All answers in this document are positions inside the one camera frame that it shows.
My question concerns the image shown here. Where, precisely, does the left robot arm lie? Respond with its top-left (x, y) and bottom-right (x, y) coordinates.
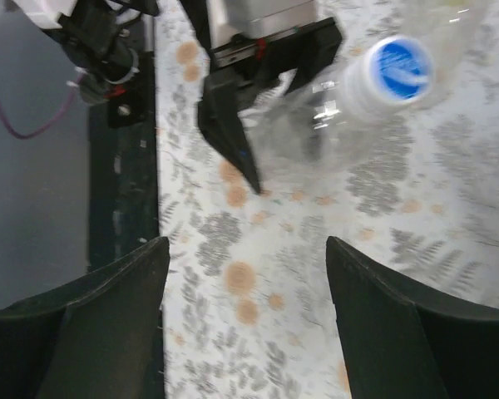
top-left (18, 1), bottom-right (343, 193)

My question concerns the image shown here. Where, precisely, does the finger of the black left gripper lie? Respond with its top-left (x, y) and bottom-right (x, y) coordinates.
top-left (197, 74), bottom-right (262, 194)
top-left (255, 18), bottom-right (343, 90)

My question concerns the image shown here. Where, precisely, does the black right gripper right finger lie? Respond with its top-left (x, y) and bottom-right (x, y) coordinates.
top-left (326, 237), bottom-right (499, 399)

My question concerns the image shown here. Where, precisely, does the clear round bottle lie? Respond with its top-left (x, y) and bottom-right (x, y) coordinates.
top-left (249, 1), bottom-right (490, 186)

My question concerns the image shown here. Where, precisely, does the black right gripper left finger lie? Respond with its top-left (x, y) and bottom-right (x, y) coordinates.
top-left (0, 237), bottom-right (170, 398)

